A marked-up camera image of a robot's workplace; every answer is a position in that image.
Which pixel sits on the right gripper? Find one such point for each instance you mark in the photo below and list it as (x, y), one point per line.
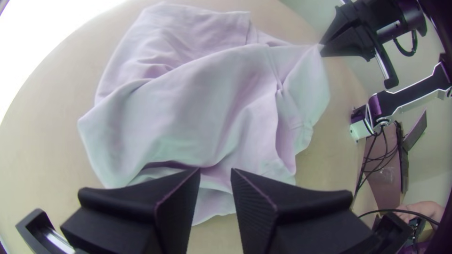
(381, 14)

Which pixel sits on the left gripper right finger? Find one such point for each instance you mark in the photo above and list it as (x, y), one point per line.
(282, 222)

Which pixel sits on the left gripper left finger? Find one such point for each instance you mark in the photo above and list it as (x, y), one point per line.
(141, 218)

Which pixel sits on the grey t-shirt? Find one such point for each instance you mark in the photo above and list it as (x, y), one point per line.
(197, 106)

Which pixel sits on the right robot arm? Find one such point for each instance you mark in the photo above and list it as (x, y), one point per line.
(406, 100)

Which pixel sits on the person's hand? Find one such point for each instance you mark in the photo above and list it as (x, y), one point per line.
(427, 210)

